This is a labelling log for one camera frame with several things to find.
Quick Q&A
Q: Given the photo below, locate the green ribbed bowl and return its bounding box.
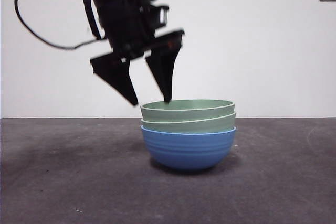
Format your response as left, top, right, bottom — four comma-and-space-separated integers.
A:
140, 99, 236, 124
141, 112, 237, 134

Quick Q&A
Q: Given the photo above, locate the blue ribbed bowl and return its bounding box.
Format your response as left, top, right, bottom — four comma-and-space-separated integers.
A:
140, 125, 237, 171

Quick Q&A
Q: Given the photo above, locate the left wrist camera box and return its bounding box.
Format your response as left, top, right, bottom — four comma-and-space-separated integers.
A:
149, 4, 169, 30

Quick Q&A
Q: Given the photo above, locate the black flat cable strap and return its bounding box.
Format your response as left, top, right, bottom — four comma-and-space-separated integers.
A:
83, 0, 103, 40

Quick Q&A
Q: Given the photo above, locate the black round cable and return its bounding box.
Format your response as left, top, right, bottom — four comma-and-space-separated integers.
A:
14, 0, 108, 50

